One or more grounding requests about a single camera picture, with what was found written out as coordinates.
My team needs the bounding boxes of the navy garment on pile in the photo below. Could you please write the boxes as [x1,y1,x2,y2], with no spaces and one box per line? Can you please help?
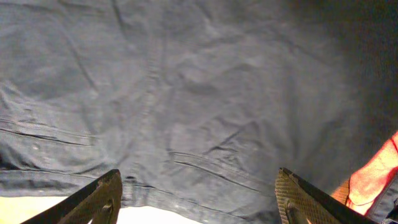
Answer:
[366,175,397,223]

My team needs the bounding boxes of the orange red garment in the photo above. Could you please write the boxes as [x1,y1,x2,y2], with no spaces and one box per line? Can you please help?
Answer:
[331,134,397,215]

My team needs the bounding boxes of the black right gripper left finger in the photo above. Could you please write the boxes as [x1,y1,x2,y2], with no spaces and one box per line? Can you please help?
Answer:
[21,169,123,224]

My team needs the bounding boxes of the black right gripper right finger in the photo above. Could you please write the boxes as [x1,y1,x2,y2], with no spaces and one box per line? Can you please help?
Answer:
[275,167,375,224]

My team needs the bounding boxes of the navy blue shorts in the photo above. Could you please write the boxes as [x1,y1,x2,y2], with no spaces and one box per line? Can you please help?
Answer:
[0,0,398,224]

